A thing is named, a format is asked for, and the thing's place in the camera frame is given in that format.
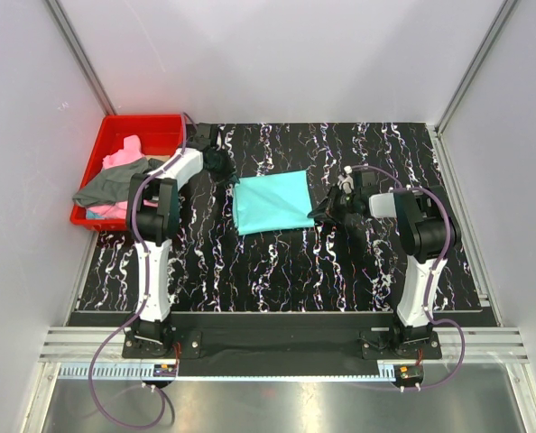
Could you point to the right aluminium corner post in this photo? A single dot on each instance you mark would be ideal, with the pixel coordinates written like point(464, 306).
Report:
point(492, 35)

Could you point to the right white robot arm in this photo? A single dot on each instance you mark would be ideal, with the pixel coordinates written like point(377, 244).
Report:
point(427, 233)

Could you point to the white slotted cable duct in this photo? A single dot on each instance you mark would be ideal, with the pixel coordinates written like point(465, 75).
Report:
point(159, 373)

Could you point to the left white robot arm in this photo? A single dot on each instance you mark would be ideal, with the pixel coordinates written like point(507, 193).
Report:
point(153, 217)

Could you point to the pink t shirt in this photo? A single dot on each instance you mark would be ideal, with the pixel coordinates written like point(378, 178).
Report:
point(130, 152)

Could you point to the aluminium corner post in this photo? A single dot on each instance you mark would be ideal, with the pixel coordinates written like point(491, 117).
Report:
point(492, 35)
point(77, 50)

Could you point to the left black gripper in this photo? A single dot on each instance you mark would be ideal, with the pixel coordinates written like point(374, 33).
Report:
point(227, 172)

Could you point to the teal t shirt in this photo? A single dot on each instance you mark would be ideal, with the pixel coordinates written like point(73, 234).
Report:
point(274, 202)

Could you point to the grey t shirt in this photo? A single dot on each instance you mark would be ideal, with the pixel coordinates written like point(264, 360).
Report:
point(111, 185)

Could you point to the red plastic bin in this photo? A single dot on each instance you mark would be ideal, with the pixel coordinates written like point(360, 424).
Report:
point(160, 135)

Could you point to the left aluminium corner post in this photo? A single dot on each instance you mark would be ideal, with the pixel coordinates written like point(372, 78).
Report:
point(77, 50)

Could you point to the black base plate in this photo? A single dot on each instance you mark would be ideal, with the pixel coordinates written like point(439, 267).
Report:
point(254, 345)

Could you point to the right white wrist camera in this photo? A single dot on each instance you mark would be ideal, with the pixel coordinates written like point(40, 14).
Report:
point(358, 180)

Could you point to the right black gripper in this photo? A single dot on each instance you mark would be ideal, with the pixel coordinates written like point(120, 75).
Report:
point(328, 207)

